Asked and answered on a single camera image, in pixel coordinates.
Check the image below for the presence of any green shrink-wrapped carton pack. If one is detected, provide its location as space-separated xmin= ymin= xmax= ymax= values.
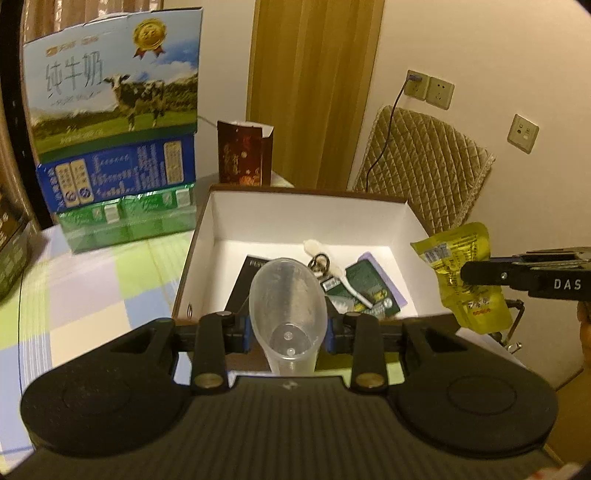
xmin=57 ymin=183 xmax=197 ymax=253

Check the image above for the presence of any white toothbrush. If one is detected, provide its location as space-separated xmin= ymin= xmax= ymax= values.
xmin=304 ymin=239 xmax=373 ymax=309

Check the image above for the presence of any yellow snack packet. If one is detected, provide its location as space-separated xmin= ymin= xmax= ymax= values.
xmin=410 ymin=221 xmax=515 ymax=335

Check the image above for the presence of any tortoiseshell hair clip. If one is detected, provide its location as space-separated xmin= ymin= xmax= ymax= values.
xmin=308 ymin=253 xmax=331 ymax=279

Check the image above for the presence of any wooden door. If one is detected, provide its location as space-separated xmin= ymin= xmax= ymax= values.
xmin=246 ymin=1 xmax=385 ymax=190

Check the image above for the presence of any quilted tan chair cover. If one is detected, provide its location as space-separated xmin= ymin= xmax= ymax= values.
xmin=353 ymin=106 xmax=495 ymax=234

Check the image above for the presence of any clear plastic cup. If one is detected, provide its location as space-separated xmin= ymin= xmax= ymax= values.
xmin=249 ymin=258 xmax=328 ymax=377

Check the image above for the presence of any pure milk carton box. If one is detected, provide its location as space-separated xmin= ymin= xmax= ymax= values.
xmin=23 ymin=7 xmax=204 ymax=163

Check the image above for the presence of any checked tablecloth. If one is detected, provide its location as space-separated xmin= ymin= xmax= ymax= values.
xmin=1 ymin=226 xmax=191 ymax=472

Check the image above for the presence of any clear plastic bag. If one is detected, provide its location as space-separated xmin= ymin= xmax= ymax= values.
xmin=328 ymin=295 xmax=367 ymax=314

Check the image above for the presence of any dark red gift bag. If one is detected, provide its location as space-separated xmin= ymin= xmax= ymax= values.
xmin=216 ymin=121 xmax=273 ymax=186

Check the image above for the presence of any dark green product card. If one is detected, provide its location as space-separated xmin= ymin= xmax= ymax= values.
xmin=321 ymin=260 xmax=401 ymax=320

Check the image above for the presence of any brown cardboard storage box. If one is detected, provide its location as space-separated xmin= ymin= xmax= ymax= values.
xmin=172 ymin=185 xmax=446 ymax=322

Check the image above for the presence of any person's right hand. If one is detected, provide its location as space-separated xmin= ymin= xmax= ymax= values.
xmin=577 ymin=301 xmax=591 ymax=369

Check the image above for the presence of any purple cylindrical bottle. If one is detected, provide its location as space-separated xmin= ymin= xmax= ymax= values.
xmin=358 ymin=252 xmax=408 ymax=308

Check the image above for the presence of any blue milk carton box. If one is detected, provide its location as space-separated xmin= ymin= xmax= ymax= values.
xmin=37 ymin=134 xmax=197 ymax=213

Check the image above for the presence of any black FLYCO shaver box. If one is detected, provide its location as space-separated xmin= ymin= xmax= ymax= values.
xmin=224 ymin=256 xmax=269 ymax=313

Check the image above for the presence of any single wall socket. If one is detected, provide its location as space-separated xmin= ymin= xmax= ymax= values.
xmin=507 ymin=114 xmax=539 ymax=154

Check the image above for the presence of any wall socket pair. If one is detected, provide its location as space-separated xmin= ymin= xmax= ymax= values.
xmin=404 ymin=70 xmax=455 ymax=110

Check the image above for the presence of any black power cable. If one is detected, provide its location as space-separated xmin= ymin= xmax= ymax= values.
xmin=363 ymin=75 xmax=424 ymax=192

